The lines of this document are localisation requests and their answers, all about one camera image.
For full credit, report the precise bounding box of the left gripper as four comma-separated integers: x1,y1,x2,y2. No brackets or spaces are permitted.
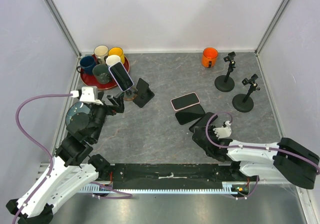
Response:
89,90,125,141

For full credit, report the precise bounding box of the black phone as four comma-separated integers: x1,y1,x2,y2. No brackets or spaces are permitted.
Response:
189,112,214,133
175,104,206,125

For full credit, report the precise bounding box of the black flat-base phone stand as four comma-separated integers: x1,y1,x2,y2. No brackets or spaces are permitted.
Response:
133,78,155,108

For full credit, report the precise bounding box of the black round-base phone stand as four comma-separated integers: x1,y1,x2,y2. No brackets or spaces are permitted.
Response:
214,52,236,92

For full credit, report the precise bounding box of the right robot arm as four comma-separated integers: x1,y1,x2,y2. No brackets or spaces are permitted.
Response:
192,126,320,189

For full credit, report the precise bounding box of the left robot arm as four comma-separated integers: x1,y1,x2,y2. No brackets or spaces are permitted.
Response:
6,87,125,223

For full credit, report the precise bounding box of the wooden round-base phone stand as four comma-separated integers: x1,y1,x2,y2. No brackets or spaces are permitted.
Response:
121,87,138,101

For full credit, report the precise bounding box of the dark green mug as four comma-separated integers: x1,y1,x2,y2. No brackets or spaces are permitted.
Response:
92,64,112,84

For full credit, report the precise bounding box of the red round tray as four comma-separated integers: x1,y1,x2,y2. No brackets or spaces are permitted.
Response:
79,54,130,90

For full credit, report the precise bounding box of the blue ceramic plate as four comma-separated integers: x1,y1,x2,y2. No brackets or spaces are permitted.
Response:
65,101,92,133

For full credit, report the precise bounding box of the white mug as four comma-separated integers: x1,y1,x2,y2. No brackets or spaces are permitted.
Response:
105,55,122,67

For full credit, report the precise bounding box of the blue mug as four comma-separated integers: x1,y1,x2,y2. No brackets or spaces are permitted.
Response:
76,56,97,75

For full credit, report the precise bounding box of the yellow mug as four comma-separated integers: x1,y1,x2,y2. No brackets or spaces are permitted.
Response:
108,47,125,64

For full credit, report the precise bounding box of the cream mug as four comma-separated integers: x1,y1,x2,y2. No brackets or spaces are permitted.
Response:
94,45,109,64

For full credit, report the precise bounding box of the orange mug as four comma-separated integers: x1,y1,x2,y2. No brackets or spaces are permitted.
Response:
201,47,218,68

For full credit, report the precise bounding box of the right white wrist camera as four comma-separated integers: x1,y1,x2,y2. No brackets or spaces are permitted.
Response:
213,121,232,139

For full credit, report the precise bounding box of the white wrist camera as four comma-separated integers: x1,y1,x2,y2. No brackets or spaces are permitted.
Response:
213,121,232,139
70,86,103,105

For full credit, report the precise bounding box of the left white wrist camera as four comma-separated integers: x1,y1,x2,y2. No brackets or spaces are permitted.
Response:
70,86,103,105

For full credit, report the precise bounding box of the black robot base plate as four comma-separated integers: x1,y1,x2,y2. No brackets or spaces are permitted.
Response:
97,163,257,190

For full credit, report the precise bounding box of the grey slotted cable duct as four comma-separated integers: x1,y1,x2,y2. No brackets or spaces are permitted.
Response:
78,183,238,194

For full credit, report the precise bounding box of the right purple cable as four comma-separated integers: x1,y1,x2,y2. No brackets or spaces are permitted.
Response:
205,112,320,172

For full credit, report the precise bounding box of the purple cable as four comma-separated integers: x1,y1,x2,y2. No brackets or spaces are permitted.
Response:
205,112,320,172
11,93,76,224

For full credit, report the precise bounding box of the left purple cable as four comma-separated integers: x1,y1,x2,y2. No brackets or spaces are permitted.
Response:
11,93,76,224

